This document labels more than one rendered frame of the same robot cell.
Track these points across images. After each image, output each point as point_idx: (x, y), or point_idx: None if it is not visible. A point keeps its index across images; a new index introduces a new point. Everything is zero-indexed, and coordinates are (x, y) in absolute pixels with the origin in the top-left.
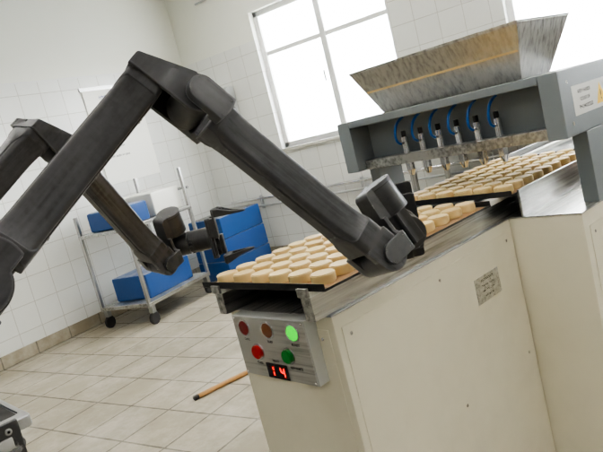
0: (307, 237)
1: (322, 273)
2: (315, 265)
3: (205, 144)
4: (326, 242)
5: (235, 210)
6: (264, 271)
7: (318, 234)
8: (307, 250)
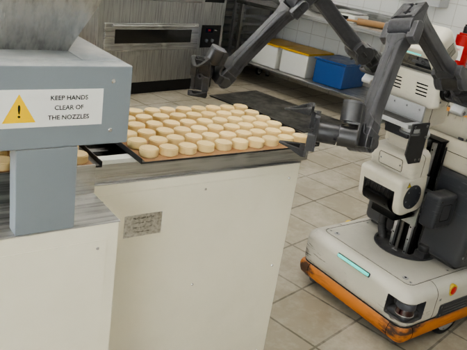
0: (228, 143)
1: (240, 105)
2: (241, 110)
3: (292, 19)
4: (220, 127)
5: (292, 106)
6: (272, 122)
7: (217, 141)
8: (238, 126)
